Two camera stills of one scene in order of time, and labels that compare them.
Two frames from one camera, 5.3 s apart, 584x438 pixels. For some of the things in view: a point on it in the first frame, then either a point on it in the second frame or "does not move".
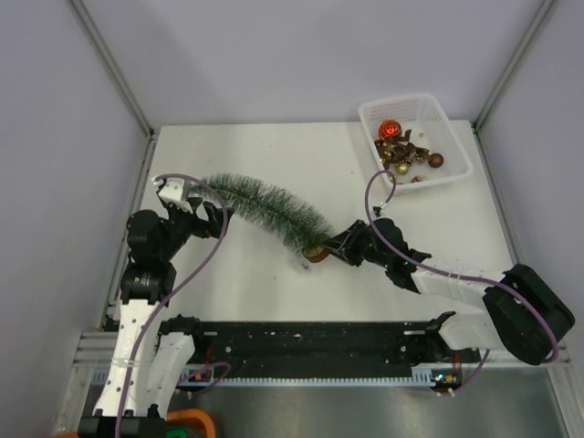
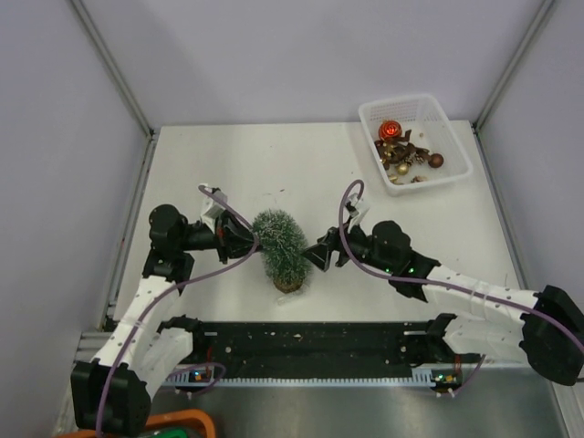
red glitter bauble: (390, 130) does not move
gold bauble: (402, 169) does not move
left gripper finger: (214, 216) to (235, 232)
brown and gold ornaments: (400, 151) does not move
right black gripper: (345, 244) does not move
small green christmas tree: (272, 210) to (282, 242)
